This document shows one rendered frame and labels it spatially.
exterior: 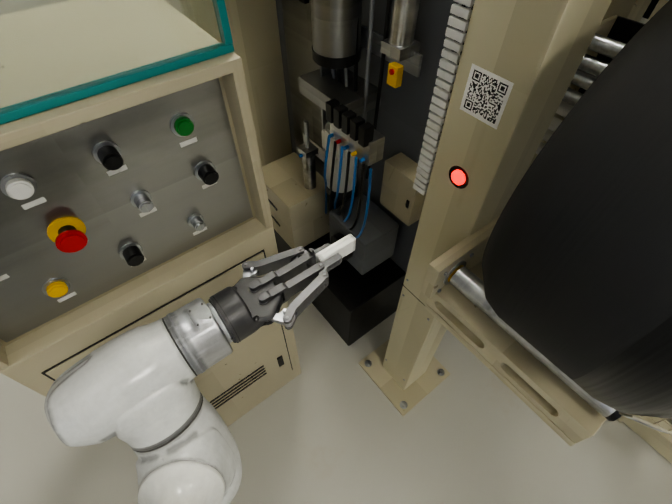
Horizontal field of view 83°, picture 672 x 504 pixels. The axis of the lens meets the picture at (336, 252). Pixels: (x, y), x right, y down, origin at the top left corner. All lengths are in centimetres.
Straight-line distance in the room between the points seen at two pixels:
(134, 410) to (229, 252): 42
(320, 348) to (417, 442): 52
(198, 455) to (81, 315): 41
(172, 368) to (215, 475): 15
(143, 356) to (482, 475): 133
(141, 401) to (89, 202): 34
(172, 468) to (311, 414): 107
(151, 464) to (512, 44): 71
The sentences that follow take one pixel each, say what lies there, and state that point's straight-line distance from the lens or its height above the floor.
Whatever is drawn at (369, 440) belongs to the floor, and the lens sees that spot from 157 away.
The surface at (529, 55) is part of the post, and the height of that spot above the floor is 130.
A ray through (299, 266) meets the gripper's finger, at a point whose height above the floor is 107.
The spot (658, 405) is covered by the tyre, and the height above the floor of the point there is 113.
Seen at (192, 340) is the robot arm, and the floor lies 110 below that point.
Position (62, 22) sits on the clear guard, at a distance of 59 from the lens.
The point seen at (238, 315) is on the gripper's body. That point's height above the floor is 109.
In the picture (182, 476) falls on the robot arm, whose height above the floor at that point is 101.
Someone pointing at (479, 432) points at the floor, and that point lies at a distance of 166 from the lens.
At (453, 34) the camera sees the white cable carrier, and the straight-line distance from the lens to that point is 70.
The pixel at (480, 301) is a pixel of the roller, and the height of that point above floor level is 91.
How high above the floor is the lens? 153
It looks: 52 degrees down
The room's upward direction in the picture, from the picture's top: straight up
